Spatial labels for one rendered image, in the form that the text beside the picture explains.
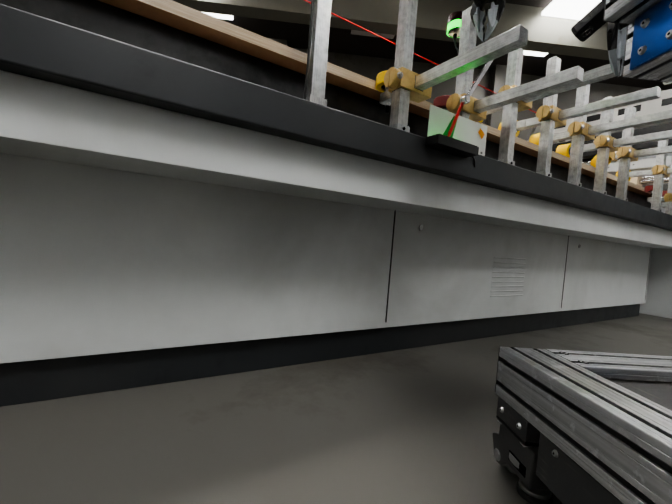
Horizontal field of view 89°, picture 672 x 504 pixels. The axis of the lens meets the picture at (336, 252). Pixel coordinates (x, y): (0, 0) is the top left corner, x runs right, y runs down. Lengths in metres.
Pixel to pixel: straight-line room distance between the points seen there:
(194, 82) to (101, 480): 0.68
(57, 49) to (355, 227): 0.81
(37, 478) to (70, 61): 0.65
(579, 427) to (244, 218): 0.81
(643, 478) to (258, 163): 0.75
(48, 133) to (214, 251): 0.42
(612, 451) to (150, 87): 0.84
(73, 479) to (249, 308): 0.50
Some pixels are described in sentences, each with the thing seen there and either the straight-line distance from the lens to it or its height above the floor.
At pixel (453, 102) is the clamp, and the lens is 1.18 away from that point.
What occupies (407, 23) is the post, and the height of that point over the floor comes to 0.98.
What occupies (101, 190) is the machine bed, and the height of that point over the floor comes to 0.47.
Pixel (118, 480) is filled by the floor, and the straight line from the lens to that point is 0.73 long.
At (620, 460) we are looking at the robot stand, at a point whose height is 0.18.
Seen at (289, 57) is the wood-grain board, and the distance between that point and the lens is 1.05.
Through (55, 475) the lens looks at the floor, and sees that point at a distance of 0.78.
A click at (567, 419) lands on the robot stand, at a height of 0.19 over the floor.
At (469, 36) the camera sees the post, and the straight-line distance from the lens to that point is 1.28.
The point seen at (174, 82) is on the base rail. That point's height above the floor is 0.66.
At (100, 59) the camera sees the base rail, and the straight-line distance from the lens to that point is 0.73.
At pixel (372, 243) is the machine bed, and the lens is 1.18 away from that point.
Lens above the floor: 0.40
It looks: 2 degrees down
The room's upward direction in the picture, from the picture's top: 4 degrees clockwise
